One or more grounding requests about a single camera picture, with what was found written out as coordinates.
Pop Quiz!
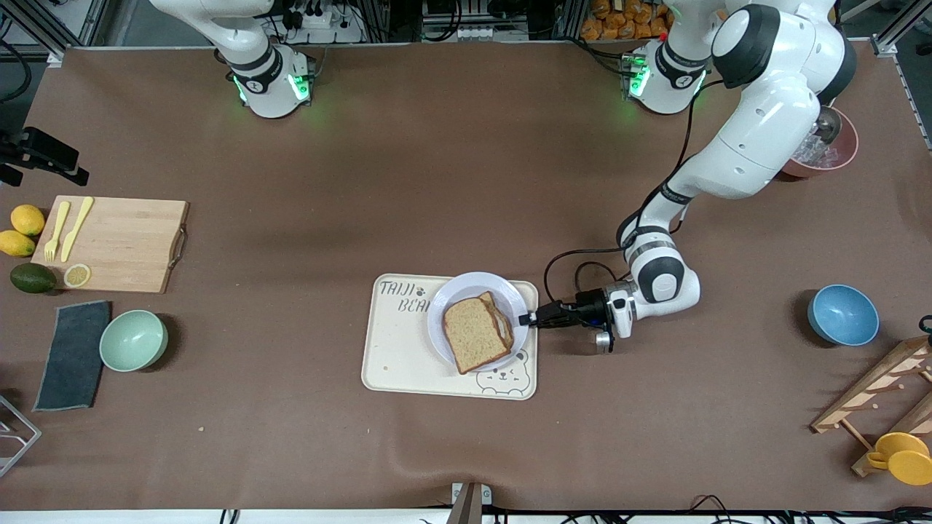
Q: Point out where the plain bread slice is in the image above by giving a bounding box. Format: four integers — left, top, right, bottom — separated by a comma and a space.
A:
443, 293, 514, 375

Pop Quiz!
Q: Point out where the lavender round plate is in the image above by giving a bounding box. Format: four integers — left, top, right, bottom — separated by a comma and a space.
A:
427, 271, 530, 373

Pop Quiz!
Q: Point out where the yellow plastic knife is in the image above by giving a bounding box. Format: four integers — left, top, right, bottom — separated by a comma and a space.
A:
60, 196, 95, 263

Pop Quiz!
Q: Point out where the yellow plastic fork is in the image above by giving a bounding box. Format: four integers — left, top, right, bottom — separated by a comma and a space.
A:
44, 201, 71, 263

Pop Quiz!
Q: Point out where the bread slice under egg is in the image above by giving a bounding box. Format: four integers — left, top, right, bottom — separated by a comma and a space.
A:
477, 291, 516, 350

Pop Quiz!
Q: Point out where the yellow lemon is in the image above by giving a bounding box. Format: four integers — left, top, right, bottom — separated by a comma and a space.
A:
10, 205, 46, 237
0, 230, 36, 258

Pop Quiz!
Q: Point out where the wooden cutting board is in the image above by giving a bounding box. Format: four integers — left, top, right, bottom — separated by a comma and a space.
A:
31, 195, 190, 294

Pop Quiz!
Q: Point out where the green avocado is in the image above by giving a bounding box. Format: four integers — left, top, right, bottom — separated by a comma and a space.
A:
9, 263, 58, 295

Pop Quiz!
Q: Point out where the cream bear print tray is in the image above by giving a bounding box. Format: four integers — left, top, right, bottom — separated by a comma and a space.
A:
361, 274, 540, 401

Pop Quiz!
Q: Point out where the mint green bowl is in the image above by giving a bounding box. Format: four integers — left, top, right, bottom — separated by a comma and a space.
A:
99, 310, 169, 373

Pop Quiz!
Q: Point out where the dark grey cloth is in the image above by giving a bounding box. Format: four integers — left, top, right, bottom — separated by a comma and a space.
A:
33, 301, 112, 412

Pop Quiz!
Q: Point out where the blue bowl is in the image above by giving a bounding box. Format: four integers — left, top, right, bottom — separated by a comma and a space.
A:
807, 284, 880, 347

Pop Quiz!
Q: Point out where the white power strip with plugs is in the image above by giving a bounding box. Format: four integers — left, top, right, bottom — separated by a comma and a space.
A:
280, 0, 365, 44

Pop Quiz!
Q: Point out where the orange bread roll pile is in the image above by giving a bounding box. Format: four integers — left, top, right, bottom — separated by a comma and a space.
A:
580, 0, 729, 41

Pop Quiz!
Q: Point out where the wooden drying rack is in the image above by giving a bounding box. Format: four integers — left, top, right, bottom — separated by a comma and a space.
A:
810, 335, 932, 478

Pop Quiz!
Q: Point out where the pink bowl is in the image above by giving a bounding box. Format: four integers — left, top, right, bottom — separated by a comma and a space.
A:
779, 106, 860, 179

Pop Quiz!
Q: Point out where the yellow cup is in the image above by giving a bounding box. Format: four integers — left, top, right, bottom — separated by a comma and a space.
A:
866, 432, 932, 486

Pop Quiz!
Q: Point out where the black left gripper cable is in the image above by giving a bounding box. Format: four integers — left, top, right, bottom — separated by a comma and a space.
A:
542, 76, 722, 321

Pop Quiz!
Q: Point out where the aluminium frame post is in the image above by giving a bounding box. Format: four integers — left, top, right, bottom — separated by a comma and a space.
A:
15, 0, 110, 68
870, 0, 932, 57

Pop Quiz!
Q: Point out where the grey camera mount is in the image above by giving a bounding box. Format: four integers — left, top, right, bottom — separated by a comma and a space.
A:
446, 482, 493, 524

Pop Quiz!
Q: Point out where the metal wire basket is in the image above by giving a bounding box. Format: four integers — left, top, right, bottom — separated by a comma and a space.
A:
0, 393, 42, 479

